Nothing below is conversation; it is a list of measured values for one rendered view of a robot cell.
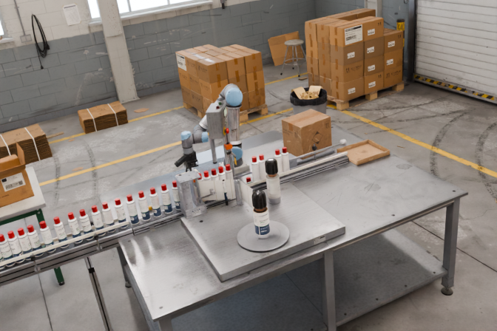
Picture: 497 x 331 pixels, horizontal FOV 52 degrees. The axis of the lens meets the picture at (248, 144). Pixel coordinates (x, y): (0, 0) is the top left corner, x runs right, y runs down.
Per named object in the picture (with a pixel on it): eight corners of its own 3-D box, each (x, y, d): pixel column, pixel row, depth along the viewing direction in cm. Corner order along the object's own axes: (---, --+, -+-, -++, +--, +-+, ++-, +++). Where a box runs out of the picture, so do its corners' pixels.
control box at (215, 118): (209, 139, 332) (205, 111, 324) (214, 128, 347) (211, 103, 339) (224, 138, 330) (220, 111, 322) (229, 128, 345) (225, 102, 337)
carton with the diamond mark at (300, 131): (302, 159, 387) (300, 127, 376) (283, 150, 405) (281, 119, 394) (332, 148, 401) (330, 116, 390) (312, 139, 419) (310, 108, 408)
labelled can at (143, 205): (143, 222, 323) (137, 194, 315) (141, 219, 328) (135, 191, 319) (151, 219, 325) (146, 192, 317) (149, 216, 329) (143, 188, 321)
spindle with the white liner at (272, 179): (271, 205, 326) (268, 164, 313) (265, 199, 333) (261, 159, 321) (284, 201, 329) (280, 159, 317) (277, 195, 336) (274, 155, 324)
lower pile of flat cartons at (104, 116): (85, 134, 724) (81, 120, 715) (79, 123, 769) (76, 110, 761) (129, 123, 747) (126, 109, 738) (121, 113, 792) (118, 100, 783)
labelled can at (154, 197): (154, 219, 326) (149, 190, 317) (152, 215, 330) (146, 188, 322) (163, 216, 328) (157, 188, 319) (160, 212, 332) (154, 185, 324)
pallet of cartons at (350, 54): (342, 111, 697) (339, 29, 650) (305, 97, 765) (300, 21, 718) (405, 90, 748) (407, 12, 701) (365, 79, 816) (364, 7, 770)
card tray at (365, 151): (357, 165, 373) (357, 160, 371) (336, 153, 395) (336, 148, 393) (389, 154, 384) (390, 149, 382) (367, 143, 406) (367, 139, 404)
